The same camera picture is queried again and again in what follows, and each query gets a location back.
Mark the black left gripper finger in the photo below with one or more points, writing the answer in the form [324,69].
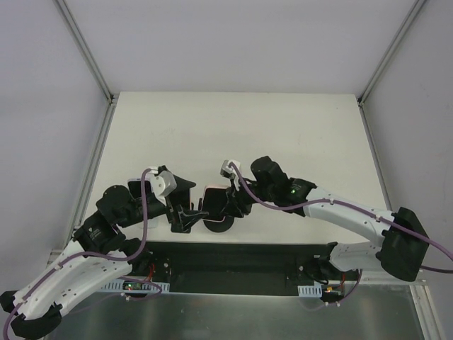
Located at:
[190,218]
[182,186]

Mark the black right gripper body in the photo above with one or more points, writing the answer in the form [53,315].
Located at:
[230,204]

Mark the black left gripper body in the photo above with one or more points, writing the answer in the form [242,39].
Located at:
[173,215]

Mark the pink-cased phone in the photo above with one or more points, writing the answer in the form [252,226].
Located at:
[203,202]

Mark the black round-base phone stand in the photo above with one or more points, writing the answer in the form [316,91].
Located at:
[219,226]

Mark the beige-cased phone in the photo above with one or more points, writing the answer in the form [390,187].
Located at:
[188,200]

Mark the lilac-cased phone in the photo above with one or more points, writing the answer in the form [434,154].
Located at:
[135,189]

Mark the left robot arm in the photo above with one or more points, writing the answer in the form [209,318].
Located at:
[110,243]

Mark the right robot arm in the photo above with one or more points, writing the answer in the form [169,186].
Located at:
[394,241]

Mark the black folding phone stand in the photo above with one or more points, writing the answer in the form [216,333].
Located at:
[181,219]

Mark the white folding phone stand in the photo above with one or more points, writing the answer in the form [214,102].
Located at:
[151,224]

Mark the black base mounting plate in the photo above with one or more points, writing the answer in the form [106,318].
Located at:
[238,269]

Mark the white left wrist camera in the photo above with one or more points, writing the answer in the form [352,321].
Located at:
[162,182]

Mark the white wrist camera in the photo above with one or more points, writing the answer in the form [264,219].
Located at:
[229,170]
[162,182]

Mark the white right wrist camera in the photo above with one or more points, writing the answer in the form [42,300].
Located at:
[229,170]

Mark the white slotted cable duct left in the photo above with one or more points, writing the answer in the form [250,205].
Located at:
[135,286]

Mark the white slotted cable duct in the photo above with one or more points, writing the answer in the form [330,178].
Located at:
[310,291]
[135,286]

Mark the white slotted cable duct right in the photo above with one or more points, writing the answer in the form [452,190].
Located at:
[310,291]

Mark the aluminium frame post left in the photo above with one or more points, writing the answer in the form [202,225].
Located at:
[85,51]

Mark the aluminium frame post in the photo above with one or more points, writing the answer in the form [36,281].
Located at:
[85,51]
[399,36]

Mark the aluminium frame post right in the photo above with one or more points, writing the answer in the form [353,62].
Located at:
[399,36]

